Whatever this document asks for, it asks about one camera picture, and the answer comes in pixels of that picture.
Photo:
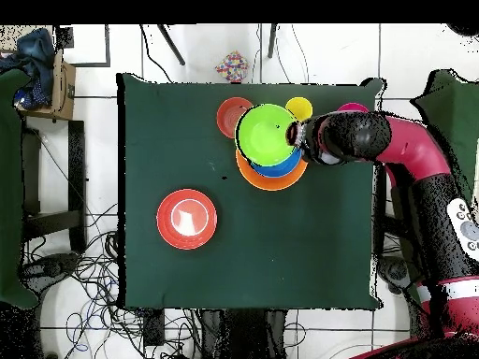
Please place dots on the yellow cup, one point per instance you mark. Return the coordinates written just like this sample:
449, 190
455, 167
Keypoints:
299, 106

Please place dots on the green bowl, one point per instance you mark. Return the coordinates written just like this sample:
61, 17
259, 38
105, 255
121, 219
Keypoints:
262, 134

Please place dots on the large blue bowl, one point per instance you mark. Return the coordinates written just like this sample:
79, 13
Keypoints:
280, 170

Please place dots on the large orange bowl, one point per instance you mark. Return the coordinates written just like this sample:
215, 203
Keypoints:
269, 183

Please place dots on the pink bowl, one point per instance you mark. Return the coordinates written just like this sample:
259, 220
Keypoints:
351, 108

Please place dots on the wide red bowl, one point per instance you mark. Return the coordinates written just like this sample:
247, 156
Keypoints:
187, 219

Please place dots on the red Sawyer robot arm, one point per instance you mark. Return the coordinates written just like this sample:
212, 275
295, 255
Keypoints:
411, 149

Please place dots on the small red bowl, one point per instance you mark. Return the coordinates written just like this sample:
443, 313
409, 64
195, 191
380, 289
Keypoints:
228, 118

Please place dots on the colourful patterned box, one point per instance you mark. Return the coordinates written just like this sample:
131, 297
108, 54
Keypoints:
232, 67

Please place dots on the black tripod leg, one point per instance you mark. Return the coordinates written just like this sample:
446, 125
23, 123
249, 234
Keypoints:
272, 41
172, 45

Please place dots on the dark green tablecloth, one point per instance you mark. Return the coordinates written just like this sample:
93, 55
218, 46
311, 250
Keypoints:
224, 261

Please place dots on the green cloth covered table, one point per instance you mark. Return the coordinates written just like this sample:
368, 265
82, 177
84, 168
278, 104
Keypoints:
9, 187
452, 108

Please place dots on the cardboard box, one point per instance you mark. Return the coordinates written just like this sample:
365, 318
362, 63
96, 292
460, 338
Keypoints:
63, 93

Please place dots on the black floor box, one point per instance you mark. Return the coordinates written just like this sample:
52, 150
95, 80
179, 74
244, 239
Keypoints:
154, 327

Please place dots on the blue cloth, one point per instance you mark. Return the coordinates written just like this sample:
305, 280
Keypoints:
35, 48

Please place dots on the black floor frame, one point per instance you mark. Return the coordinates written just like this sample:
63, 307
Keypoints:
107, 45

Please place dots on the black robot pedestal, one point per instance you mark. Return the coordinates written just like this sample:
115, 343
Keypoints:
243, 336

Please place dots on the black stool frame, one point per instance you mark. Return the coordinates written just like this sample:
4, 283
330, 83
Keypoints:
76, 168

